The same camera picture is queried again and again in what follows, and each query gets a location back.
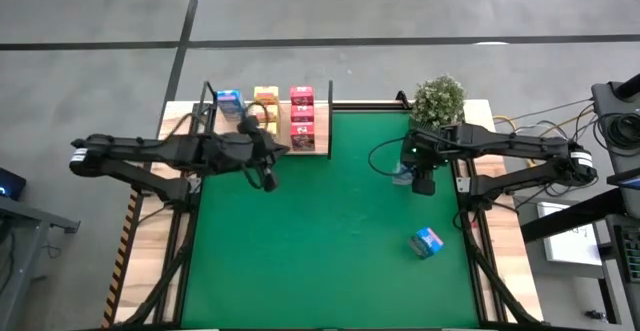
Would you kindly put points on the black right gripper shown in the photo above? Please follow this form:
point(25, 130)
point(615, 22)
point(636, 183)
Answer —
point(425, 146)

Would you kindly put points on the black laptop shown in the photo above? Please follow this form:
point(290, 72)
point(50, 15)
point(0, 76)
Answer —
point(625, 180)

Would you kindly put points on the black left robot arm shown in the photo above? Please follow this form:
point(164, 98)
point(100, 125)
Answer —
point(140, 148)

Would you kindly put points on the red Froot Loops cereal box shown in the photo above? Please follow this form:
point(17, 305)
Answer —
point(302, 95)
point(302, 113)
point(302, 137)

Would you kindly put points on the black monitor blue light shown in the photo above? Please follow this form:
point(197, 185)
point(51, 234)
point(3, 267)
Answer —
point(10, 183)

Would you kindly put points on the black keyboard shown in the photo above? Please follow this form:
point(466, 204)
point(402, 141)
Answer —
point(631, 253)

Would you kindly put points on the black aluminium table frame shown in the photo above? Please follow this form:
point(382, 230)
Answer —
point(370, 107)

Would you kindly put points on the white board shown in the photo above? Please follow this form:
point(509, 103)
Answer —
point(570, 241)

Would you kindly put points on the grey metal desk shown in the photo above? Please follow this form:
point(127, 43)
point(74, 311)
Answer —
point(25, 241)

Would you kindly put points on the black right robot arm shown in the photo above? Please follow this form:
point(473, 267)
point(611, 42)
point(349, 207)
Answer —
point(500, 143)

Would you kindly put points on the black diagonal beam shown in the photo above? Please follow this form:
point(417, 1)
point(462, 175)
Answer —
point(570, 216)

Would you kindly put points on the small black connector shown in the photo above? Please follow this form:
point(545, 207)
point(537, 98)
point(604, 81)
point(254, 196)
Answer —
point(595, 315)

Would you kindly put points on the yellow black hazard tape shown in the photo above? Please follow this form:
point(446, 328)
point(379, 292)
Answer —
point(120, 271)

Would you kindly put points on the potted plant ribbed grey pot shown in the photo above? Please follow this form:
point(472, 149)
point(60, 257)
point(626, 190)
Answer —
point(440, 98)

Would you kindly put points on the black equipment stand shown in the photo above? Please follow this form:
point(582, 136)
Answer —
point(605, 101)

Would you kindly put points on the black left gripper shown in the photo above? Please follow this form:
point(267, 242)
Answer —
point(235, 153)

